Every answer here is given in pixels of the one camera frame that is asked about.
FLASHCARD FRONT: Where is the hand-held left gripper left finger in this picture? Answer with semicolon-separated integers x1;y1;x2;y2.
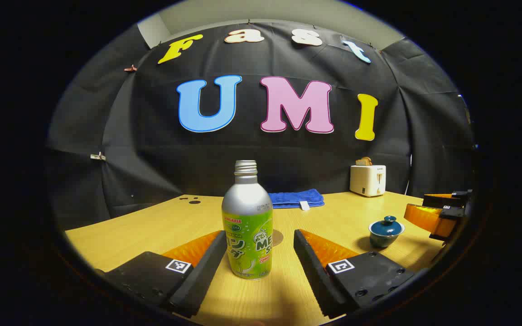
96;230;227;318

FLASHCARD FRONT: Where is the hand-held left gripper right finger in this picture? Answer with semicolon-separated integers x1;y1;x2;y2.
294;229;418;320

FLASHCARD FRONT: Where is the teal teacup lid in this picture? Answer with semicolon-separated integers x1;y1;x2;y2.
374;216;401;232

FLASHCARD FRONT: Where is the teal teacup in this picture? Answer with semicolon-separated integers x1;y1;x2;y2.
369;222;405;249

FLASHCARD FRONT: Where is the silver green water bottle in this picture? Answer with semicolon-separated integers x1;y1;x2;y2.
222;160;274;280

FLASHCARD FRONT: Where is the white toaster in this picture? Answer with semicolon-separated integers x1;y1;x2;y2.
350;164;387;197

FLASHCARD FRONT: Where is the blue folded towel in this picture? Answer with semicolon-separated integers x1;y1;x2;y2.
268;189;325;209

